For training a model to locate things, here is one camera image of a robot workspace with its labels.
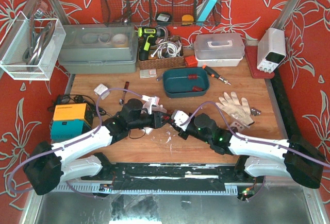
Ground white timer switch box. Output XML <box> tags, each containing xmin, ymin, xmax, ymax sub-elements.
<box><xmin>230</xmin><ymin>121</ymin><xmax>245</xmax><ymax>133</ymax></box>

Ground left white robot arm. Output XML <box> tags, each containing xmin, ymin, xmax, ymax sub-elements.
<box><xmin>23</xmin><ymin>98</ymin><xmax>169</xmax><ymax>195</ymax></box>

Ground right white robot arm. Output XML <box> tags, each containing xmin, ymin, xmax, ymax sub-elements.
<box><xmin>170</xmin><ymin>111</ymin><xmax>325</xmax><ymax>188</ymax></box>

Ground red spring front tray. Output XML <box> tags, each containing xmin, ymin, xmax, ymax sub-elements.
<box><xmin>192</xmin><ymin>86</ymin><xmax>203</xmax><ymax>92</ymax></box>

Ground dark green plastic tray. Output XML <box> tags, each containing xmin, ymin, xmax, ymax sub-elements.
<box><xmin>162</xmin><ymin>67</ymin><xmax>210</xmax><ymax>98</ymax></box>

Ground small clear parts box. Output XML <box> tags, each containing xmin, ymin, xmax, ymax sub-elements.
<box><xmin>139</xmin><ymin>69</ymin><xmax>157</xmax><ymax>79</ymax></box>

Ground white work glove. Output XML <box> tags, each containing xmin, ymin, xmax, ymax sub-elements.
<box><xmin>216</xmin><ymin>92</ymin><xmax>254</xmax><ymax>128</ymax></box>

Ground woven brown basket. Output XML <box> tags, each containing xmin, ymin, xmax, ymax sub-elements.
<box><xmin>137</xmin><ymin>49</ymin><xmax>186</xmax><ymax>70</ymax></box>

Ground small orange red box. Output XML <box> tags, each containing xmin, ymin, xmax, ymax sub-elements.
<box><xmin>185</xmin><ymin>55</ymin><xmax>198</xmax><ymax>67</ymax></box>

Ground small white cube block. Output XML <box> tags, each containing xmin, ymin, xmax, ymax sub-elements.
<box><xmin>94</xmin><ymin>83</ymin><xmax>110</xmax><ymax>100</ymax></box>

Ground small metal hardware pieces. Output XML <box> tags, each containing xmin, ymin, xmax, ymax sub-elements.
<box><xmin>251</xmin><ymin>108</ymin><xmax>261</xmax><ymax>116</ymax></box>

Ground white clear lidded case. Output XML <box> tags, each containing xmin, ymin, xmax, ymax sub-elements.
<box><xmin>194</xmin><ymin>33</ymin><xmax>245</xmax><ymax>67</ymax></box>

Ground orange teal device box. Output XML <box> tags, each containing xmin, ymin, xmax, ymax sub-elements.
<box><xmin>51</xmin><ymin>103</ymin><xmax>94</xmax><ymax>142</ymax></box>

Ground grey plastic storage box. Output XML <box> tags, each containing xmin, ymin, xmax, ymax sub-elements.
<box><xmin>58</xmin><ymin>24</ymin><xmax>138</xmax><ymax>74</ymax></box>

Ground red flat case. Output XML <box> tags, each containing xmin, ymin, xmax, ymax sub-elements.
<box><xmin>245</xmin><ymin>45</ymin><xmax>275</xmax><ymax>79</ymax></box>

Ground black round tape measure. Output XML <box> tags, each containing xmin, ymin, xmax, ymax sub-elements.
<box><xmin>155</xmin><ymin>12</ymin><xmax>172</xmax><ymax>26</ymax></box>

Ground yellow tape measure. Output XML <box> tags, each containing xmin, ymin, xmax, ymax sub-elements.
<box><xmin>181</xmin><ymin>14</ymin><xmax>194</xmax><ymax>26</ymax></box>

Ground white power supply unit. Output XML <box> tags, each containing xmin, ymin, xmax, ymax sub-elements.
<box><xmin>256</xmin><ymin>28</ymin><xmax>286</xmax><ymax>74</ymax></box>

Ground blue white book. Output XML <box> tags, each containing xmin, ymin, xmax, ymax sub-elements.
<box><xmin>196</xmin><ymin>0</ymin><xmax>218</xmax><ymax>26</ymax></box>

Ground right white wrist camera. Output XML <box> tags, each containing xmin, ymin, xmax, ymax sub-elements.
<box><xmin>171</xmin><ymin>110</ymin><xmax>189</xmax><ymax>129</ymax></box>

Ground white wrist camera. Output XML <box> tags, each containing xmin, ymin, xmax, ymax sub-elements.
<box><xmin>142</xmin><ymin>95</ymin><xmax>167</xmax><ymax>114</ymax></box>
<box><xmin>171</xmin><ymin>110</ymin><xmax>189</xmax><ymax>129</ymax></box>

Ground white peg base plate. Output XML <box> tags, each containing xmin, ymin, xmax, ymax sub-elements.
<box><xmin>140</xmin><ymin>100</ymin><xmax>168</xmax><ymax>135</ymax></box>

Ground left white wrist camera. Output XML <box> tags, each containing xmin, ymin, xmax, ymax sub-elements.
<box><xmin>142</xmin><ymin>95</ymin><xmax>167</xmax><ymax>114</ymax></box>

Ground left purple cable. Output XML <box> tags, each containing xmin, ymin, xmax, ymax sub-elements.
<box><xmin>7</xmin><ymin>88</ymin><xmax>147</xmax><ymax>199</ymax></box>

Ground purple cable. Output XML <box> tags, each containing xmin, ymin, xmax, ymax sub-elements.
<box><xmin>180</xmin><ymin>101</ymin><xmax>330</xmax><ymax>169</ymax></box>
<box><xmin>7</xmin><ymin>88</ymin><xmax>147</xmax><ymax>199</ymax></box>

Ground orange handled soldering iron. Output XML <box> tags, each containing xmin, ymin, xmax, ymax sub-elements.
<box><xmin>202</xmin><ymin>65</ymin><xmax>231</xmax><ymax>85</ymax></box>

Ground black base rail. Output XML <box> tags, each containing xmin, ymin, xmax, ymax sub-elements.
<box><xmin>81</xmin><ymin>163</ymin><xmax>256</xmax><ymax>192</ymax></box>

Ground white coiled cable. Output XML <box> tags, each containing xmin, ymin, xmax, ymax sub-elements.
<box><xmin>159</xmin><ymin>41</ymin><xmax>183</xmax><ymax>58</ymax></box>

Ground green black cordless drill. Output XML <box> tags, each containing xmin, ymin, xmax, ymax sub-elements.
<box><xmin>138</xmin><ymin>27</ymin><xmax>165</xmax><ymax>61</ymax></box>

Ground black cable duct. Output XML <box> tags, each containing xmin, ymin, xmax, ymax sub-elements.
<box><xmin>270</xmin><ymin>69</ymin><xmax>303</xmax><ymax>139</ymax></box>

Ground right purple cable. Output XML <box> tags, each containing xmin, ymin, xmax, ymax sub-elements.
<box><xmin>180</xmin><ymin>101</ymin><xmax>330</xmax><ymax>169</ymax></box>

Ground black wire hanging basket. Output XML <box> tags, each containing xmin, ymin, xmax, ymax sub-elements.
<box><xmin>100</xmin><ymin>0</ymin><xmax>222</xmax><ymax>28</ymax></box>

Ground grey cables in bin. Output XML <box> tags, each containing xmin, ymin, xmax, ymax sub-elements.
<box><xmin>22</xmin><ymin>15</ymin><xmax>56</xmax><ymax>72</ymax></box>

